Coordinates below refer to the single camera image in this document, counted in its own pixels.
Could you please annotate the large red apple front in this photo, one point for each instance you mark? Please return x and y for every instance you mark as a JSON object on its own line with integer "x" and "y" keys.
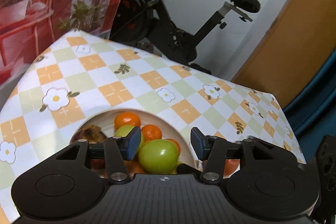
{"x": 230, "y": 167}

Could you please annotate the small orange mandarin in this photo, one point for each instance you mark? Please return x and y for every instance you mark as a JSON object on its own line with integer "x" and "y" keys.
{"x": 151, "y": 132}
{"x": 126, "y": 118}

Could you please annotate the small orange mandarin right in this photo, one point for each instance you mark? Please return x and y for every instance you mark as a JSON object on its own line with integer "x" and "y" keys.
{"x": 151, "y": 132}

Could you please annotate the beige round plate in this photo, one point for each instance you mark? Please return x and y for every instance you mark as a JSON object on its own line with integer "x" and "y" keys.
{"x": 105, "y": 120}

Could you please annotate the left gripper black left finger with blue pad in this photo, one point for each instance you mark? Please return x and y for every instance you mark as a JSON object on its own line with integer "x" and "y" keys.
{"x": 118, "y": 149}

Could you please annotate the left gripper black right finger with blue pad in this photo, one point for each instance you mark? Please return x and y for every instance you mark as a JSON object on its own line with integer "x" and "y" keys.
{"x": 213, "y": 150}

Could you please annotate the teal blue curtain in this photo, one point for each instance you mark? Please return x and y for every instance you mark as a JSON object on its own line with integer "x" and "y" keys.
{"x": 311, "y": 114}

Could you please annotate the small orange mandarin back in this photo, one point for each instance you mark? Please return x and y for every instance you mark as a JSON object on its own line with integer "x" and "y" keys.
{"x": 126, "y": 118}

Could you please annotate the dark purple mangosteen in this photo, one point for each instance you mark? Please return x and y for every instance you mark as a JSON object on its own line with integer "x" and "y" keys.
{"x": 91, "y": 133}

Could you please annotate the black exercise bike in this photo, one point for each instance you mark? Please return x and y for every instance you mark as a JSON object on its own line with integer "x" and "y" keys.
{"x": 148, "y": 24}

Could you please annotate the green fruit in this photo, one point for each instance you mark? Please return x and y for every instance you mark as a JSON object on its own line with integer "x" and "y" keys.
{"x": 158, "y": 157}
{"x": 124, "y": 130}

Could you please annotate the green fruit near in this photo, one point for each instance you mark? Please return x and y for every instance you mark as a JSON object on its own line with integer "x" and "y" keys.
{"x": 158, "y": 157}

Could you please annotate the checkered floral tablecloth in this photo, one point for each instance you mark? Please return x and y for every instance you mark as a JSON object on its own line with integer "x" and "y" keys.
{"x": 81, "y": 75}

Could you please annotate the green fruit far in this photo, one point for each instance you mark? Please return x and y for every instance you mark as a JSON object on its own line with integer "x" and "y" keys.
{"x": 124, "y": 130}

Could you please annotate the wooden door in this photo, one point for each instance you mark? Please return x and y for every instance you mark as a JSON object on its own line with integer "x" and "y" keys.
{"x": 292, "y": 51}

